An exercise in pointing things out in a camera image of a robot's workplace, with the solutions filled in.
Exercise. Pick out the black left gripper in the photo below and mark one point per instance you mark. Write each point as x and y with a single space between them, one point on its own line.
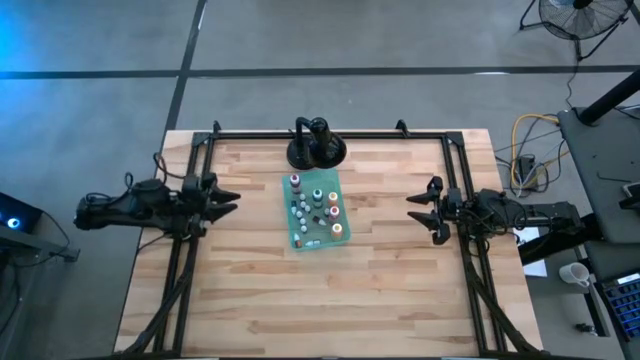
195 210

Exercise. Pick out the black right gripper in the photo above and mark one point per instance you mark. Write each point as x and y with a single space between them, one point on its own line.
450 210

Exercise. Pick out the large red food coloring bottle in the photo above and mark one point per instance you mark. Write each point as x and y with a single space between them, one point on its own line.
295 181

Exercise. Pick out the large yellow food coloring bottle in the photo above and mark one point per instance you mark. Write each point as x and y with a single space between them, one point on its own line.
337 231
333 198

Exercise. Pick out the large green food coloring bottle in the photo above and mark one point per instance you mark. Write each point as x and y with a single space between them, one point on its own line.
317 195

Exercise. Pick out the small purple dropper bottle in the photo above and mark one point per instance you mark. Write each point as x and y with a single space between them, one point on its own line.
318 220

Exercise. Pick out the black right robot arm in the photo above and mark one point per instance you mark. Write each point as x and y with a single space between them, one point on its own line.
530 216

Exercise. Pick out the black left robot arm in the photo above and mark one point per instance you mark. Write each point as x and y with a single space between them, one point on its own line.
140 205

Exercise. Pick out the black table clamp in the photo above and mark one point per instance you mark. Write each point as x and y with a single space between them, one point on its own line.
216 127
401 127

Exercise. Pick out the teal translucent plastic bin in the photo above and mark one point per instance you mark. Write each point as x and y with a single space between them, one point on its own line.
320 235

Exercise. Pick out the black desk lamp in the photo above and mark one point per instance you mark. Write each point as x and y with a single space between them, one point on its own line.
320 147

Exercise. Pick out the white paper sheet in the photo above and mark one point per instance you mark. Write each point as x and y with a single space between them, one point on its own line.
537 270

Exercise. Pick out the white mug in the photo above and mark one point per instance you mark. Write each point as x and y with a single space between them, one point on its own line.
575 274

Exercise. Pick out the black side table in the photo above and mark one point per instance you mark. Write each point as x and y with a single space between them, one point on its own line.
595 160

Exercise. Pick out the black hex key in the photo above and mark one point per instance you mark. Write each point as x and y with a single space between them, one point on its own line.
612 178

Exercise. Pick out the small black floor plug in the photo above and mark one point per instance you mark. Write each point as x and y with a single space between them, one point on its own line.
583 328

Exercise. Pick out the black computer blue light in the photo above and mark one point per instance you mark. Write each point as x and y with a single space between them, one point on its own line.
20 215

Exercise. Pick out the black pole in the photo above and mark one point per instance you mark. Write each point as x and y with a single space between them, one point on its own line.
610 100

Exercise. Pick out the black keypad device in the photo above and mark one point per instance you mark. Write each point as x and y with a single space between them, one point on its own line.
625 305

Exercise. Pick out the black floor fan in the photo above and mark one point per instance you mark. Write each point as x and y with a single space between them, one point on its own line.
585 22

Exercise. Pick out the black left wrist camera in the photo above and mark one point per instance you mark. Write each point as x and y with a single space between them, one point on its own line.
209 181

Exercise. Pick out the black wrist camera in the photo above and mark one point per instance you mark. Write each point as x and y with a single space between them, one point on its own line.
434 184
209 181

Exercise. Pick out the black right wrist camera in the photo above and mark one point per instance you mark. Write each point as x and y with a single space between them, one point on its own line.
434 184

